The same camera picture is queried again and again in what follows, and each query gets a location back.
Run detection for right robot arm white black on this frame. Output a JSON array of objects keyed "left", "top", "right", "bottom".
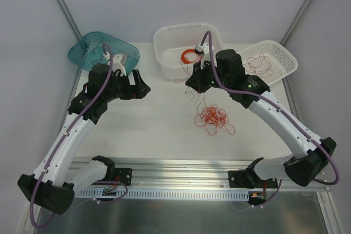
[{"left": 185, "top": 49, "right": 336, "bottom": 188}]

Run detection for white perforated plastic basket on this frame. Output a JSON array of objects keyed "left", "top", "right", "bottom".
[{"left": 239, "top": 40, "right": 298, "bottom": 85}]

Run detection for dark wires in teal bin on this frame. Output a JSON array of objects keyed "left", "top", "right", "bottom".
[{"left": 87, "top": 43, "right": 110, "bottom": 67}]

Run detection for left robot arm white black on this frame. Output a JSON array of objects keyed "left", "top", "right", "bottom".
[{"left": 18, "top": 64, "right": 151, "bottom": 215}]

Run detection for aluminium frame post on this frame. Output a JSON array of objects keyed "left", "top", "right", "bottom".
[
  {"left": 16, "top": 0, "right": 83, "bottom": 234},
  {"left": 280, "top": 0, "right": 332, "bottom": 169}
]

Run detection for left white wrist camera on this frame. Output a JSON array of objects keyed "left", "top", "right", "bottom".
[{"left": 104, "top": 53, "right": 127, "bottom": 76}]

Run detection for right aluminium frame post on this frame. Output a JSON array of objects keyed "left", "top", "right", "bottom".
[{"left": 280, "top": 0, "right": 332, "bottom": 169}]

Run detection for white slotted cable duct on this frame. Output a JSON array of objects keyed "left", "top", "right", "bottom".
[{"left": 75, "top": 187, "right": 249, "bottom": 202}]

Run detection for white solid plastic tub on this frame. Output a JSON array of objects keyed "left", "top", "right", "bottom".
[{"left": 154, "top": 23, "right": 223, "bottom": 81}]

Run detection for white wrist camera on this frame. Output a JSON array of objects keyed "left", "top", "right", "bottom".
[
  {"left": 195, "top": 42, "right": 213, "bottom": 70},
  {"left": 104, "top": 53, "right": 127, "bottom": 76}
]

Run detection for aluminium mounting rail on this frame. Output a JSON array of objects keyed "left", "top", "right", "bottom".
[{"left": 65, "top": 157, "right": 329, "bottom": 192}]

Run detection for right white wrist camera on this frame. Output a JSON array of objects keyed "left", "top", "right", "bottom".
[{"left": 195, "top": 42, "right": 213, "bottom": 70}]

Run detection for teal transparent plastic bin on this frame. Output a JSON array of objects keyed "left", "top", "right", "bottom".
[{"left": 68, "top": 31, "right": 140, "bottom": 74}]

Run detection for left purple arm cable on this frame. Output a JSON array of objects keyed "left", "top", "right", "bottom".
[{"left": 29, "top": 43, "right": 128, "bottom": 229}]

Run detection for ball of wires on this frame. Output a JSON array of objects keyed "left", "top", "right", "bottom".
[{"left": 194, "top": 98, "right": 236, "bottom": 136}]

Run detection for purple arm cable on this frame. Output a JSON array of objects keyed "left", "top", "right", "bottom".
[
  {"left": 29, "top": 43, "right": 128, "bottom": 229},
  {"left": 200, "top": 30, "right": 341, "bottom": 212}
]

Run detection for left aluminium frame post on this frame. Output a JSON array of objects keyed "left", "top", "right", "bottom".
[{"left": 16, "top": 0, "right": 83, "bottom": 234}]

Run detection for orange wire coil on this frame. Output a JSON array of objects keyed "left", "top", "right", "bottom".
[{"left": 180, "top": 48, "right": 202, "bottom": 65}]

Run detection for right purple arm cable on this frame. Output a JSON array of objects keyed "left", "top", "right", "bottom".
[{"left": 200, "top": 30, "right": 341, "bottom": 212}]

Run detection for dark red wires in basket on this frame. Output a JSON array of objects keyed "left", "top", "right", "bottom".
[{"left": 245, "top": 52, "right": 276, "bottom": 78}]

